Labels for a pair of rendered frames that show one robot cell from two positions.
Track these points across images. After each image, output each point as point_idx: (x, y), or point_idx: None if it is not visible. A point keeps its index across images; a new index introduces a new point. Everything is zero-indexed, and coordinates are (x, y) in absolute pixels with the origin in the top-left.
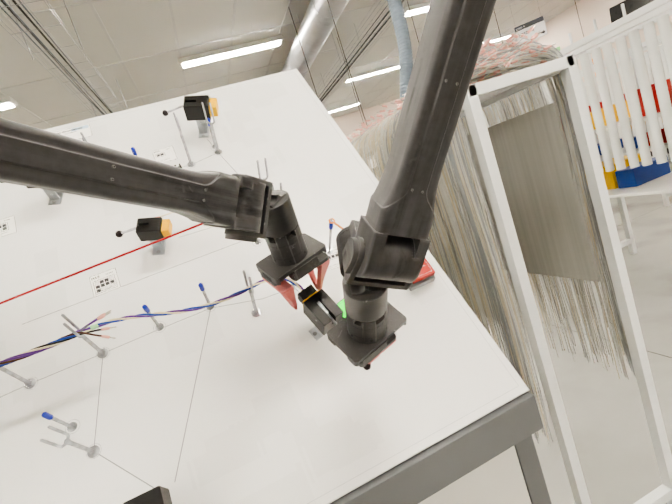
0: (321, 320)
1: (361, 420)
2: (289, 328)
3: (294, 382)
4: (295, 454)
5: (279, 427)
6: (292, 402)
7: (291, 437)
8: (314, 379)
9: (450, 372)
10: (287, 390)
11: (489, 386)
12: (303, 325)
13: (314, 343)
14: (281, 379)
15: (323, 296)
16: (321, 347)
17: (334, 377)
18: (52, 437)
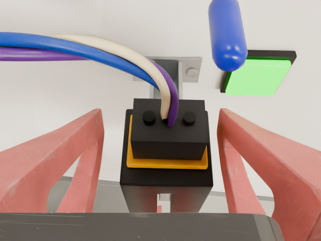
0: (132, 209)
1: (115, 159)
2: (86, 21)
3: (41, 102)
4: (7, 146)
5: None
6: (25, 116)
7: (7, 136)
8: (82, 114)
9: (252, 174)
10: (22, 103)
11: (263, 189)
12: (129, 38)
13: (124, 79)
14: (15, 88)
15: (191, 195)
16: (133, 91)
17: (118, 125)
18: None
